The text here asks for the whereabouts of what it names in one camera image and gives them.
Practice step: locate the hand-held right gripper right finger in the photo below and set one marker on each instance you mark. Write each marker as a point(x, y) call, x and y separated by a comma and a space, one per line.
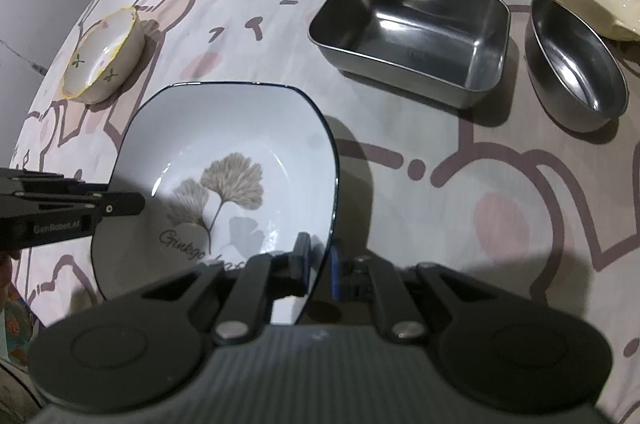
point(336, 275)

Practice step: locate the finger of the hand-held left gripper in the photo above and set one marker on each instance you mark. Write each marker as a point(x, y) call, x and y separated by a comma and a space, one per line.
point(117, 204)

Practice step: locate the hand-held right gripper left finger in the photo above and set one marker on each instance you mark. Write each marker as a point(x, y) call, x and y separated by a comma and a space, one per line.
point(300, 249)

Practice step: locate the white square leaf-print bowl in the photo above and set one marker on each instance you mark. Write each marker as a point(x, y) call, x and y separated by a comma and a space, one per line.
point(225, 139)

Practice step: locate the small yellow-rimmed flower bowl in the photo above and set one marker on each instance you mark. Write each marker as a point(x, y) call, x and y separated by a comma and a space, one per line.
point(95, 64)

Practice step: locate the large rectangular steel tray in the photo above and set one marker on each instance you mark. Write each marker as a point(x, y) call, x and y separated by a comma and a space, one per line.
point(410, 34)

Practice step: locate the oval steel bowl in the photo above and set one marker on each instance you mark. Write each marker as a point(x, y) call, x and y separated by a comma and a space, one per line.
point(575, 64)

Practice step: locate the bear printed tablecloth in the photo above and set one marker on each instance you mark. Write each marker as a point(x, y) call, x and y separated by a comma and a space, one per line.
point(400, 154)

